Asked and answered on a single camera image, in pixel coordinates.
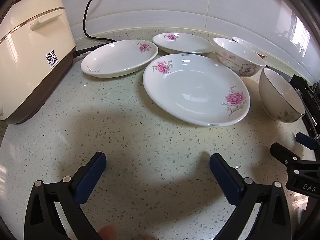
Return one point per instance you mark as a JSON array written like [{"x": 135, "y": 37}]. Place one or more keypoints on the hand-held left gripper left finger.
[{"x": 92, "y": 175}]

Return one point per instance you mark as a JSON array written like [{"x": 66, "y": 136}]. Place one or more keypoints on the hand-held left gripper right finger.
[{"x": 225, "y": 177}]

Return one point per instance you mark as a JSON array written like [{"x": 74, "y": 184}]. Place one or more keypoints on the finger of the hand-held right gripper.
[
  {"x": 285, "y": 153},
  {"x": 307, "y": 141}
]

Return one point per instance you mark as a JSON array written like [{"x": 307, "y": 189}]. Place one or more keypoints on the white bowl dark rim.
[{"x": 275, "y": 97}]

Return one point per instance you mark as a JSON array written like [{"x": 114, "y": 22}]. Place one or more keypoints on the large white pink flower plate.
[{"x": 195, "y": 90}]

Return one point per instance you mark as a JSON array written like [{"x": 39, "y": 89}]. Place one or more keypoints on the large white floral bowl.
[{"x": 232, "y": 60}]

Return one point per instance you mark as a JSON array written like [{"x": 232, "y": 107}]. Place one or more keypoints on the red and white bowl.
[{"x": 244, "y": 42}]

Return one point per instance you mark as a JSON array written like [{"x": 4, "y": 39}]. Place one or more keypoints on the black glass stove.
[{"x": 303, "y": 90}]

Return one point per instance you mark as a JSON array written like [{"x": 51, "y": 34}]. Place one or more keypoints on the cream rice cooker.
[{"x": 30, "y": 42}]

